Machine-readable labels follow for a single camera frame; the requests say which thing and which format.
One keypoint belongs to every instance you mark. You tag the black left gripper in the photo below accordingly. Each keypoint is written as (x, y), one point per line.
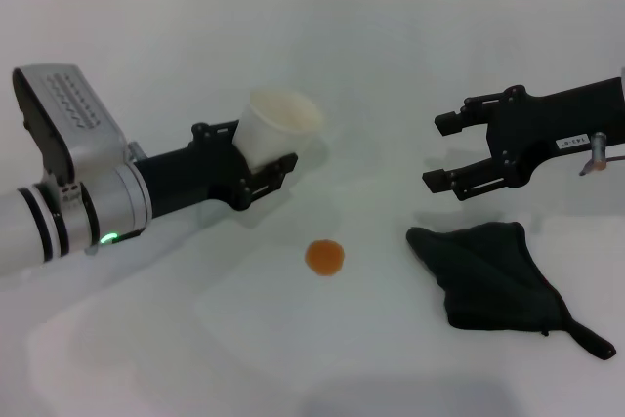
(195, 178)

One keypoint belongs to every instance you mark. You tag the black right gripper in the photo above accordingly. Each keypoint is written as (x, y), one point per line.
(556, 124)

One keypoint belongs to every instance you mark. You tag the white paper cup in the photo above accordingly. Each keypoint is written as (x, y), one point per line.
(273, 138)

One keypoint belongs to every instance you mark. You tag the dark blue rag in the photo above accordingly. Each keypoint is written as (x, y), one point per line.
(483, 280)

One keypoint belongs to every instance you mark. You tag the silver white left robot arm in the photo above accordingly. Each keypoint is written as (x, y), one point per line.
(49, 226)

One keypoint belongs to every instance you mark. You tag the brown water stain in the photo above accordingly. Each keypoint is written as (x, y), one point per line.
(324, 258)

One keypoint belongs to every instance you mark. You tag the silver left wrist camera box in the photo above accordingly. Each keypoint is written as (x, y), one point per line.
(73, 114)

